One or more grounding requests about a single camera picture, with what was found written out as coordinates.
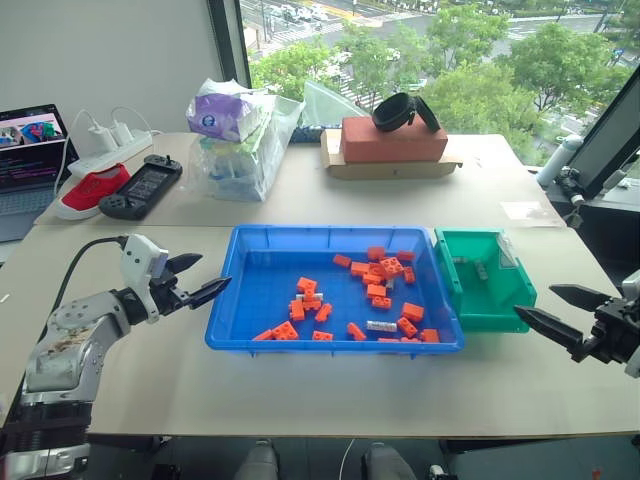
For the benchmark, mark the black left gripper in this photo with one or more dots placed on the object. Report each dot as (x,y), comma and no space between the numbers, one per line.
(167,295)

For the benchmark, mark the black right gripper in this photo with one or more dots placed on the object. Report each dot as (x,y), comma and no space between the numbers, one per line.
(617,327)

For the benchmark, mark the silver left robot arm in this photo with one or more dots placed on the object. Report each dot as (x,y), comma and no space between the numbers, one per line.
(65,340)

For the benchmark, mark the blue plastic bin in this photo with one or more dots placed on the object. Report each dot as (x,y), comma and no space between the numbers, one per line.
(270,280)

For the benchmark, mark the green plastic bin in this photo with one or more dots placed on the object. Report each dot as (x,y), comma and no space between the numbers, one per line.
(482,300)

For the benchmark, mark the clear label card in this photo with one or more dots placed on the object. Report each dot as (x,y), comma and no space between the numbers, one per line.
(508,255)

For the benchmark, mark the black side desk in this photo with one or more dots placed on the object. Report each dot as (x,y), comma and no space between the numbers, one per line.
(610,235)

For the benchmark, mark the orange toy brick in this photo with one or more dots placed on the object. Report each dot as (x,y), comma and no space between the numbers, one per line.
(392,266)
(263,336)
(324,312)
(372,279)
(323,336)
(285,331)
(413,312)
(405,255)
(409,275)
(388,340)
(356,331)
(307,285)
(377,253)
(296,310)
(381,302)
(359,269)
(430,335)
(407,326)
(410,339)
(342,260)
(376,290)
(312,306)

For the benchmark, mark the black handheld game controller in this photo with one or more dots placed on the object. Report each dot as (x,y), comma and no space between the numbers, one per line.
(142,187)

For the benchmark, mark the small clear plastic bag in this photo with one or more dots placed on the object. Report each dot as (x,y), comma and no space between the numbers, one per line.
(530,212)

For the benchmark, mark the black clamp with keys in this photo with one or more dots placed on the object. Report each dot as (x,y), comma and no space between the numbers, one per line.
(574,195)

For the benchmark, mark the clear plastic bag of tissues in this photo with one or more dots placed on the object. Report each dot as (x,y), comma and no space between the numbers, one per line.
(250,160)

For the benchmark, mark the red and white shoe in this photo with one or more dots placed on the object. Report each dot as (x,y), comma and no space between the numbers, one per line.
(92,192)

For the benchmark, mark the white water bottle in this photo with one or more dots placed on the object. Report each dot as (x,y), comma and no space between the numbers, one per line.
(555,162)

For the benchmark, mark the white power strip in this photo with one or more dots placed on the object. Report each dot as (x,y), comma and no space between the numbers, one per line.
(107,155)

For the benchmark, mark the white charger plug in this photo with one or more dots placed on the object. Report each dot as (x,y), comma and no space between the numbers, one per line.
(98,137)
(121,133)

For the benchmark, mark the purple tissue pack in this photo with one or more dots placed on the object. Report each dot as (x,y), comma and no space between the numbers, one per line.
(220,115)

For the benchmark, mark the black monitor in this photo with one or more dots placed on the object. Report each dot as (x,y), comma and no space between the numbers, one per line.
(607,140)

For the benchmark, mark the grey rounded shape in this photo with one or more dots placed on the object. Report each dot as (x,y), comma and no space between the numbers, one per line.
(257,462)
(387,462)

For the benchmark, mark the grey laptop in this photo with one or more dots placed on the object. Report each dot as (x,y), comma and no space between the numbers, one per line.
(27,165)

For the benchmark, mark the clear plastic sheet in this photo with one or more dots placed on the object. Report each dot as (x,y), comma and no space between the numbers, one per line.
(325,107)

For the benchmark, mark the flat cardboard box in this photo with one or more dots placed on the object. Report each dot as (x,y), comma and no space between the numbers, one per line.
(390,170)

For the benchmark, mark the red brick block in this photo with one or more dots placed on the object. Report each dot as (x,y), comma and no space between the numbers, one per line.
(395,142)

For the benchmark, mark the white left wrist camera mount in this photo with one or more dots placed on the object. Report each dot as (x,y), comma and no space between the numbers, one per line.
(141,260)

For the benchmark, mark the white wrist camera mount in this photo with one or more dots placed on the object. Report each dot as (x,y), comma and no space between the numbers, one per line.
(633,285)
(141,260)

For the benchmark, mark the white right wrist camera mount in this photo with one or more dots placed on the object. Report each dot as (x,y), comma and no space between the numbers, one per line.
(633,285)

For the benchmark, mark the black window frame post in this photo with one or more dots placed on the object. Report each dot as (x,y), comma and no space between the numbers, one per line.
(227,40)

